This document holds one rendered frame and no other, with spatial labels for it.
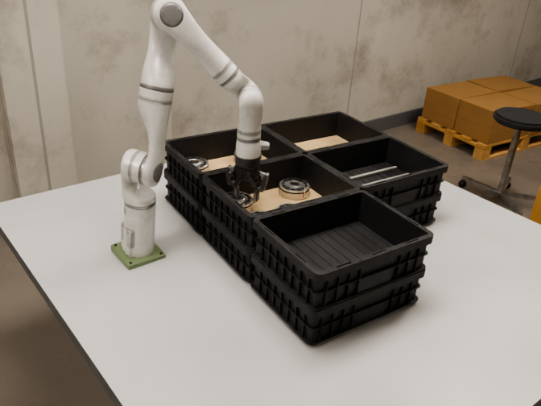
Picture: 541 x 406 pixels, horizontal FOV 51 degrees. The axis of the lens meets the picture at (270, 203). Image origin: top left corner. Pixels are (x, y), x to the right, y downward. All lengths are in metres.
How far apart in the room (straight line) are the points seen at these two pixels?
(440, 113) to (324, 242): 3.38
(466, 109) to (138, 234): 3.49
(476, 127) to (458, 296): 3.06
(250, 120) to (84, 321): 0.70
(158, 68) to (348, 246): 0.72
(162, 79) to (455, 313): 1.03
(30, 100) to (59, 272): 1.45
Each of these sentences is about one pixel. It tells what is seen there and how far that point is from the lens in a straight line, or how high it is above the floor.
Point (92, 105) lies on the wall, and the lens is 3.31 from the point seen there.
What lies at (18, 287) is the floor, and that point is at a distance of 2.95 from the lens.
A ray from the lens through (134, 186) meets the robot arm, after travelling 1.66.
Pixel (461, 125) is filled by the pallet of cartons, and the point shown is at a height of 0.20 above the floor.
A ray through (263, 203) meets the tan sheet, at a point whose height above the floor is 0.83.
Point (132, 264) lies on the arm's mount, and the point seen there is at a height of 0.72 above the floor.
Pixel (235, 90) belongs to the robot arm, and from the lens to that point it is 1.63.
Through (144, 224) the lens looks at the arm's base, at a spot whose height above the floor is 0.83.
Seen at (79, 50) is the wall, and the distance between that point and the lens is 3.21.
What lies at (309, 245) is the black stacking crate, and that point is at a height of 0.83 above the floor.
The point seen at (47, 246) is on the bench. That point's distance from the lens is 1.88.
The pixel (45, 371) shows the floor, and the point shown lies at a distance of 2.48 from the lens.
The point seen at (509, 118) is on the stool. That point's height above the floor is 0.62.
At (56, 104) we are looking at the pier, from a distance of 3.10.
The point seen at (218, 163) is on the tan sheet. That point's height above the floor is 0.83.
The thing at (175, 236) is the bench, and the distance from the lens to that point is 1.87.
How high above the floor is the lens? 1.69
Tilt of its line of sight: 28 degrees down
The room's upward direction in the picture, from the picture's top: 4 degrees clockwise
